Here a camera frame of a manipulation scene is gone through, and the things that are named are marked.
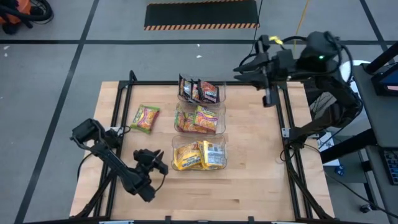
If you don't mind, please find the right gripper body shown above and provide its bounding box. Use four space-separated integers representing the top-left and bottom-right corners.
256 34 300 88

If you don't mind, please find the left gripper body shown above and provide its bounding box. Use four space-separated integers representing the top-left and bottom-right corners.
132 147 159 180

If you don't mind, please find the clear plastic bin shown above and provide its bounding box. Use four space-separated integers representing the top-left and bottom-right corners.
177 73 227 105
173 101 227 135
170 133 228 171

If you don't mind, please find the white plastic bag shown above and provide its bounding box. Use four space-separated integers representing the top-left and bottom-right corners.
337 59 373 94

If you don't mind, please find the black hazard striped floor mat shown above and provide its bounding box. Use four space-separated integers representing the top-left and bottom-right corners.
143 0 260 31

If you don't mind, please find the white paper sheet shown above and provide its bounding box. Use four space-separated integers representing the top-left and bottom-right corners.
317 132 340 167

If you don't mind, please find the black monitor pole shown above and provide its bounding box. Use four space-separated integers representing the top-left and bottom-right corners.
363 41 398 75

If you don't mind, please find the black desk support beam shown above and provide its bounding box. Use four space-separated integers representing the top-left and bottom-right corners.
320 129 379 164

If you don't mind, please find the black monitor blue screen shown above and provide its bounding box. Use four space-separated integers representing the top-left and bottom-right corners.
371 62 398 97

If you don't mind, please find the grey side desk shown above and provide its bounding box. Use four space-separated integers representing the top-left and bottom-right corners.
350 62 398 224

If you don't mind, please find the black keyboard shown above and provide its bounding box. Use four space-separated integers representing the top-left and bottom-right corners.
381 148 398 187

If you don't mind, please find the orange shop vacuum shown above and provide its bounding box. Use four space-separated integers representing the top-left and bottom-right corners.
0 0 54 35

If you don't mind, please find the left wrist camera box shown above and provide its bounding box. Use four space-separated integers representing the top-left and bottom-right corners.
157 162 170 176

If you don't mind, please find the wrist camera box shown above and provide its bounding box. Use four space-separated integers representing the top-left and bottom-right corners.
262 86 279 109
157 162 170 176

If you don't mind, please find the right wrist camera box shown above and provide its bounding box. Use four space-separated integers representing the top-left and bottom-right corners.
262 86 279 109

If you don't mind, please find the black left wrist camera cable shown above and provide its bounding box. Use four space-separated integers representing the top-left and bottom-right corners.
154 173 168 193

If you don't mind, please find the yellow cable tag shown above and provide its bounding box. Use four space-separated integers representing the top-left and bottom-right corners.
268 35 285 46

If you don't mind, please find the yellow hanging cable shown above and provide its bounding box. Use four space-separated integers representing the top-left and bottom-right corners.
292 0 312 52

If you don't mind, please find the black looped hanging cable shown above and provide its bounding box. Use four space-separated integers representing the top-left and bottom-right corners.
238 0 266 75

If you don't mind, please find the black metal table frame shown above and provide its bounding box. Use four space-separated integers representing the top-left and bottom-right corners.
74 70 335 224

